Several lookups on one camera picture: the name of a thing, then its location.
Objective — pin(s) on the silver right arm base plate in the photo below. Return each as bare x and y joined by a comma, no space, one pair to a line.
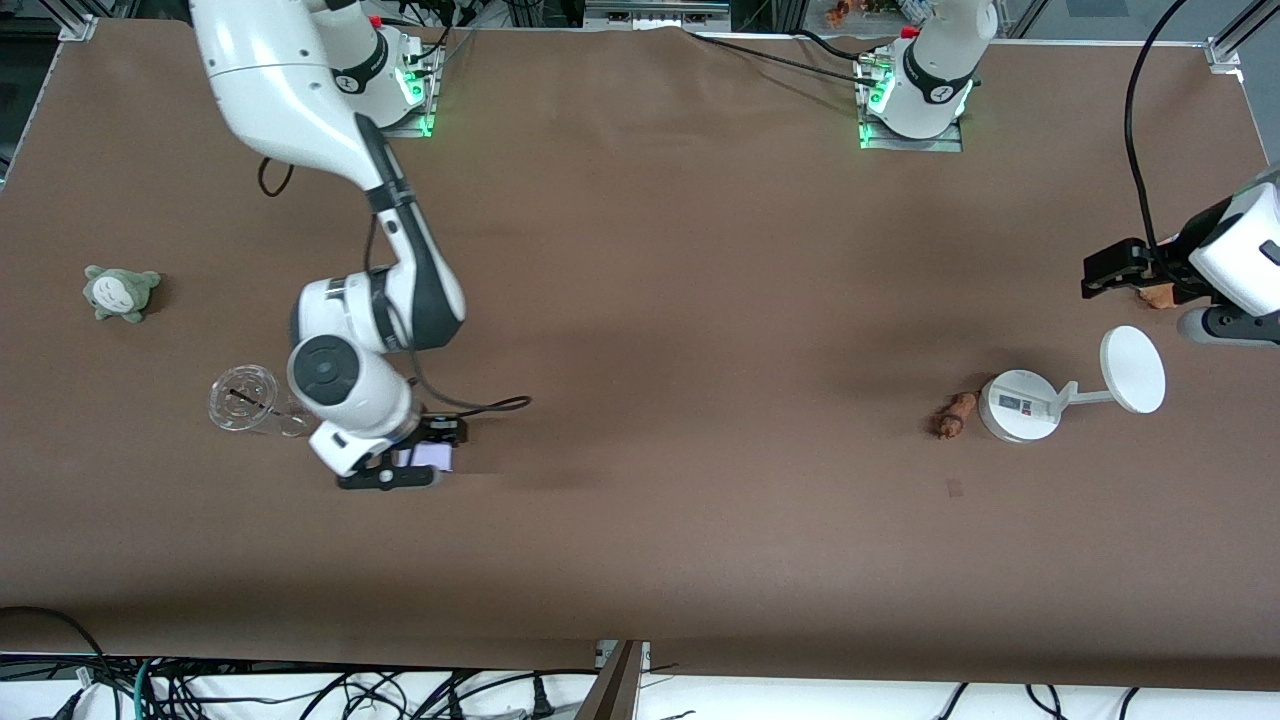
415,127

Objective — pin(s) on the grey metal box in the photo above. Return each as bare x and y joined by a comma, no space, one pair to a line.
655,15

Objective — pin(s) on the brown table cover sheet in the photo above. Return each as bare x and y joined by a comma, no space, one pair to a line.
640,550

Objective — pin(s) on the white round desk lamp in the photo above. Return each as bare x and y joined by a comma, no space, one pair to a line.
1015,408

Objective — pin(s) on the brown wooden table leg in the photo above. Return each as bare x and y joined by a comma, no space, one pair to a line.
615,690

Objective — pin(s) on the grey green plush toy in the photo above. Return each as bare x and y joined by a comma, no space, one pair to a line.
120,292

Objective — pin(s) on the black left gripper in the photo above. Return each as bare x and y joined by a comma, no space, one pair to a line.
1166,266

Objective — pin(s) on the aluminium frame corner bracket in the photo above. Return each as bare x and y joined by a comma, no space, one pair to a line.
78,27

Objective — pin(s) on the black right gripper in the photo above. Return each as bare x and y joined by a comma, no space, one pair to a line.
437,432

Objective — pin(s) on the aluminium frame corner post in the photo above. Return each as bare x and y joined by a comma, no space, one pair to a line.
1225,52

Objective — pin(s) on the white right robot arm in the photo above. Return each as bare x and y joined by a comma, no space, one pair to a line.
330,375

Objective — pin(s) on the clear plastic cup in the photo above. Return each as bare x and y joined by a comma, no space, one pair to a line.
240,398

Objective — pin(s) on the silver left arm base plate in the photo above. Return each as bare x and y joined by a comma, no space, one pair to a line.
945,143

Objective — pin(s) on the silver metal bracket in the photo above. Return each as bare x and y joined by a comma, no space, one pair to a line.
603,652

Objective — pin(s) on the brown lion statue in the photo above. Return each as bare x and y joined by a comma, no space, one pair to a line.
958,412

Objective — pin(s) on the brown hamster plush toy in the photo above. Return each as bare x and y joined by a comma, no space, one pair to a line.
1160,296

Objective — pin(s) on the lavender smartphone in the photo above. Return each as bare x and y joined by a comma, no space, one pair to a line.
430,458

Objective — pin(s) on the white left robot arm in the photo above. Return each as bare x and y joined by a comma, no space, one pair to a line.
935,70

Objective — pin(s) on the orange toy figure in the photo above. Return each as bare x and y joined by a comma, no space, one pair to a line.
838,14

